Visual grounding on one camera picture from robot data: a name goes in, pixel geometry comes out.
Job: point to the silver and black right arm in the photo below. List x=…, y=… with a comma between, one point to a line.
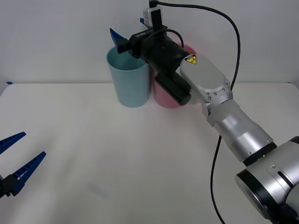
x=205, y=74

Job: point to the pale blue plastic bin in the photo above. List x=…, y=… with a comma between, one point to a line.
x=130, y=88

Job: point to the pink plastic bin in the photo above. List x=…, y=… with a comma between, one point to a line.
x=163, y=99

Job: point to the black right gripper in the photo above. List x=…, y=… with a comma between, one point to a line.
x=140, y=45

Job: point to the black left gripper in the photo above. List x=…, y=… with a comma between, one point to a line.
x=1, y=187

